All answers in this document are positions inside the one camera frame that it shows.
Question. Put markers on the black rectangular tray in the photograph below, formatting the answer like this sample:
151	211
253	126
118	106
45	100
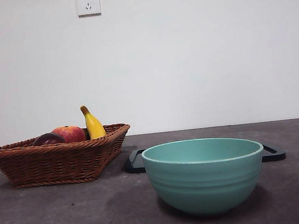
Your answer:
134	169

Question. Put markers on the teal bowl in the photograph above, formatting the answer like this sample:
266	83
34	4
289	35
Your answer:
205	186

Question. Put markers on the red orange peach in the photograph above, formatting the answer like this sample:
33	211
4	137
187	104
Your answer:
71	134

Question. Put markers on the white wall socket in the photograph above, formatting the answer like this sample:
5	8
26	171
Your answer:
88	3

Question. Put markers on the yellow banana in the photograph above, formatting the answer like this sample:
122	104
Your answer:
95	128

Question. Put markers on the brown wicker basket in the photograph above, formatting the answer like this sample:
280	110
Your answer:
50	165

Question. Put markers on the dark red plum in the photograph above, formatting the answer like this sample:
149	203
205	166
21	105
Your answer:
48	140

